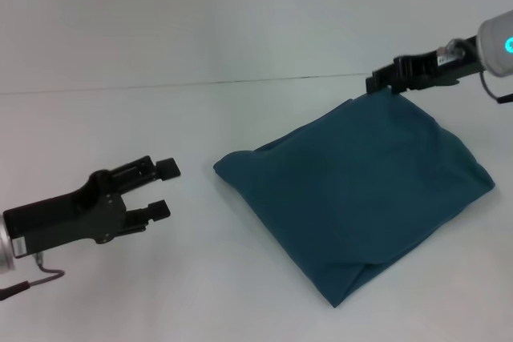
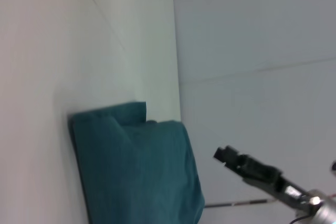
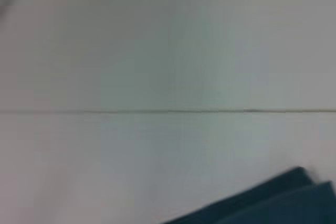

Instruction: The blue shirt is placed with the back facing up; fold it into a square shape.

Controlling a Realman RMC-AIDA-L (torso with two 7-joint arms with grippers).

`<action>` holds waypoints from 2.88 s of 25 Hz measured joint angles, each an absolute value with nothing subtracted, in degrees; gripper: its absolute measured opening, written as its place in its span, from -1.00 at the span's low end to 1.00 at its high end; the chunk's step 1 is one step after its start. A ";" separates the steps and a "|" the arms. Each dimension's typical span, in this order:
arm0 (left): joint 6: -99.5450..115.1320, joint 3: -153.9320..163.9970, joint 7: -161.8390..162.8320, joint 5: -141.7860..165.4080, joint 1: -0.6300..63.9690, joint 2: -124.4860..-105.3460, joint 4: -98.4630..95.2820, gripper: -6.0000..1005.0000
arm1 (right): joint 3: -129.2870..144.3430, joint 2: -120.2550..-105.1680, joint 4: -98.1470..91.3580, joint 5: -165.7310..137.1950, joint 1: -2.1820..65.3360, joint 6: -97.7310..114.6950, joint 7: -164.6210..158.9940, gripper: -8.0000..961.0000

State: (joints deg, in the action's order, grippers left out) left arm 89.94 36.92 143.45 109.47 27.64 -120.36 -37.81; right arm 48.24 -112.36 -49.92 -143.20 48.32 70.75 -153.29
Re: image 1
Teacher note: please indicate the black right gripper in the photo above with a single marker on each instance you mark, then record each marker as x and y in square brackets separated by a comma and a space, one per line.
[433, 67]

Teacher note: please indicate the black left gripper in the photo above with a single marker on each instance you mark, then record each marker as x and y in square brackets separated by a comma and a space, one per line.
[68, 218]

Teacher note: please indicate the blue-green shirt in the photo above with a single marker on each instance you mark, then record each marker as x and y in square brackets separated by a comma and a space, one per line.
[352, 198]

